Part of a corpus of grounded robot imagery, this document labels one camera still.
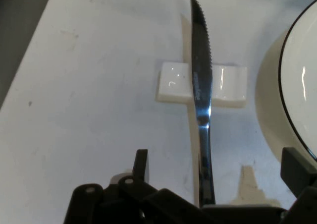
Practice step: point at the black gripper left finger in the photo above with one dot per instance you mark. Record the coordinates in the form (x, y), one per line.
(111, 204)

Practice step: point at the white bowl with black rim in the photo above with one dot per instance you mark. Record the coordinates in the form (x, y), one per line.
(292, 85)

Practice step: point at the serrated steel table knife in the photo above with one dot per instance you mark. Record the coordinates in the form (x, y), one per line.
(201, 85)

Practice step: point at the white ceramic cutlery rest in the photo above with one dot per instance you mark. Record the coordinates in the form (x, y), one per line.
(173, 85)

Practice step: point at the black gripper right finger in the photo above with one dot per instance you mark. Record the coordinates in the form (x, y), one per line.
(302, 174)

